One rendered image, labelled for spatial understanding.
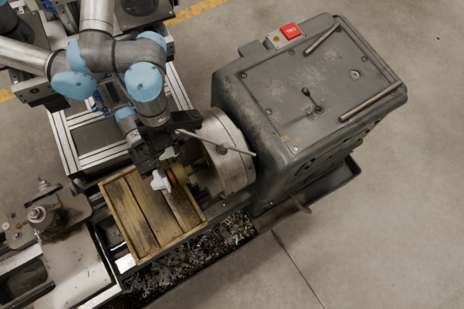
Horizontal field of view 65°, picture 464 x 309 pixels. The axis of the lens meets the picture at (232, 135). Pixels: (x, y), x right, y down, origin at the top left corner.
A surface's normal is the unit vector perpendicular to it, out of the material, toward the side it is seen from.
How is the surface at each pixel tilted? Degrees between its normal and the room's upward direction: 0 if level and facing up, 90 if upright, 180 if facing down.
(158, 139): 10
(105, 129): 0
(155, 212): 0
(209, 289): 0
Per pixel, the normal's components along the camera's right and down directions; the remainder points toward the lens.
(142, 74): -0.02, -0.53
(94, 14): 0.16, -0.16
